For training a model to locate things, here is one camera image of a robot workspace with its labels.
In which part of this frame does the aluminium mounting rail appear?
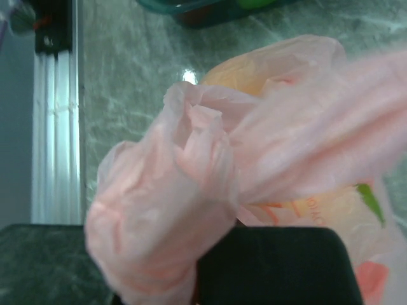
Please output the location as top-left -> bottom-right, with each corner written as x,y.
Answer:
31,1 -> 86,224

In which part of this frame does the teal plastic fruit tray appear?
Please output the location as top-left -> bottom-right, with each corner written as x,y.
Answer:
137,0 -> 294,29

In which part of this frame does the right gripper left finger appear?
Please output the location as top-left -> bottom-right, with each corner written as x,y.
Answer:
1,224 -> 121,305

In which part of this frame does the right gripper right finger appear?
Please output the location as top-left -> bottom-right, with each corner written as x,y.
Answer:
197,227 -> 363,305

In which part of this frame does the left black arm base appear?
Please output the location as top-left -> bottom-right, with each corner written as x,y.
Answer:
29,0 -> 72,55

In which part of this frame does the pink plastic bag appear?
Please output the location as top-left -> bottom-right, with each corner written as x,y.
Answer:
85,35 -> 406,304

